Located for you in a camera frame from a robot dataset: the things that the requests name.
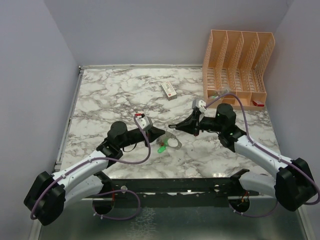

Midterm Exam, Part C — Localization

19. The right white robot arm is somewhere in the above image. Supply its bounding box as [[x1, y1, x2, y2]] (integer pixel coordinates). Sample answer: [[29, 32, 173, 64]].
[[169, 100, 320, 212]]

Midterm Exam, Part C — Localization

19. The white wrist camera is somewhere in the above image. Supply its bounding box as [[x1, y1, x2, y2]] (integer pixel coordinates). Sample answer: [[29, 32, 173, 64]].
[[192, 99, 206, 114], [134, 113, 153, 132]]

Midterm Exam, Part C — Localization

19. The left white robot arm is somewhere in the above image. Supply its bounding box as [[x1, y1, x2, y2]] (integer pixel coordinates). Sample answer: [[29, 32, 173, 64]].
[[23, 116, 166, 226]]

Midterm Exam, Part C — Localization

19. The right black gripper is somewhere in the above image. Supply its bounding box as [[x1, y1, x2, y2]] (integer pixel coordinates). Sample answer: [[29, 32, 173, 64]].
[[176, 109, 225, 136]]

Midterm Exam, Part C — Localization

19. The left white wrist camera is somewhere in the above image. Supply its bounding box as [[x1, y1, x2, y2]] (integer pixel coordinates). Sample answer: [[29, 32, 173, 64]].
[[134, 113, 153, 132]]

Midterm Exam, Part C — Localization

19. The aluminium rail frame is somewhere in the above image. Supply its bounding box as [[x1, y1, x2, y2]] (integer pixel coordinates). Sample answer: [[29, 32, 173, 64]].
[[27, 65, 86, 240]]

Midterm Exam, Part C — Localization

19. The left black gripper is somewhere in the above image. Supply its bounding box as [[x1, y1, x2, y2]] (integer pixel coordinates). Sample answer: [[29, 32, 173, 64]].
[[119, 126, 166, 149]]

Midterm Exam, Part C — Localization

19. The large grey keyring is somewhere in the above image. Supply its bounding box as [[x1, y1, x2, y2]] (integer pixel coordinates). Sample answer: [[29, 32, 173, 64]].
[[159, 131, 182, 150]]

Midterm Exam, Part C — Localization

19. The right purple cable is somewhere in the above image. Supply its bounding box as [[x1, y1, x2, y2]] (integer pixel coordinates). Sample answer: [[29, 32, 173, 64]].
[[204, 92, 320, 218]]

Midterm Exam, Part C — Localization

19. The clear bag of items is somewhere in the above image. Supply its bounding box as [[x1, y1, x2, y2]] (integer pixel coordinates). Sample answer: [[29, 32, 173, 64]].
[[210, 86, 230, 99]]

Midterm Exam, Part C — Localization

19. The small white cardboard box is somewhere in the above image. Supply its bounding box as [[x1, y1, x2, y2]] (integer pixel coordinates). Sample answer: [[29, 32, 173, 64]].
[[160, 81, 178, 101]]

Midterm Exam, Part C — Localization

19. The black metal base frame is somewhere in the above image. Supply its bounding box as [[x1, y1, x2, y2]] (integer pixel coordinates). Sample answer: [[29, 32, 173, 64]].
[[89, 173, 258, 208]]

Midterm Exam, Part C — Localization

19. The green key tag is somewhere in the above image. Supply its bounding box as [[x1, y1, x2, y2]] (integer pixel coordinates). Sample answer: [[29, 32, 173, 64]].
[[157, 146, 166, 154]]

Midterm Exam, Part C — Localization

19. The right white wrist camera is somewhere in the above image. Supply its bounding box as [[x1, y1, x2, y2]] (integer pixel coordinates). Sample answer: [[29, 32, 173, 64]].
[[192, 99, 206, 114]]

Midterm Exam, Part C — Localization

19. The small red box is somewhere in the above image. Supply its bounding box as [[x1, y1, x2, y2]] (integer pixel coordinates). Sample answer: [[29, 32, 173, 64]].
[[252, 100, 265, 107]]

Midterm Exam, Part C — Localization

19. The orange plastic file organizer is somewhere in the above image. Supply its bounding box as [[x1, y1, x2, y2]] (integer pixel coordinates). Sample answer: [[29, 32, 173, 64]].
[[202, 29, 275, 111]]

